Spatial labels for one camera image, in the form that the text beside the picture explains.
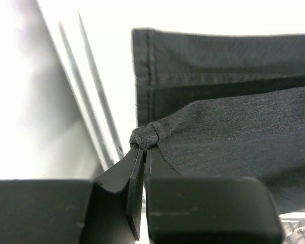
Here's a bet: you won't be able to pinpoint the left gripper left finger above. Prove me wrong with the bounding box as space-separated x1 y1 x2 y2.
93 146 144 240

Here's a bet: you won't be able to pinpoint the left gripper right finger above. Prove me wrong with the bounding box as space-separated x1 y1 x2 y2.
145 147 184 183

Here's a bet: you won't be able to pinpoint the black trousers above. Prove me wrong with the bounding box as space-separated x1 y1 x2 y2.
130 29 305 214

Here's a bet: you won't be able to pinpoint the aluminium table frame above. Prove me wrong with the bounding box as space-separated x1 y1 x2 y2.
58 11 124 170

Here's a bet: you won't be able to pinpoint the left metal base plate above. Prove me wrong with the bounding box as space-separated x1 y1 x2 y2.
279 212 305 244

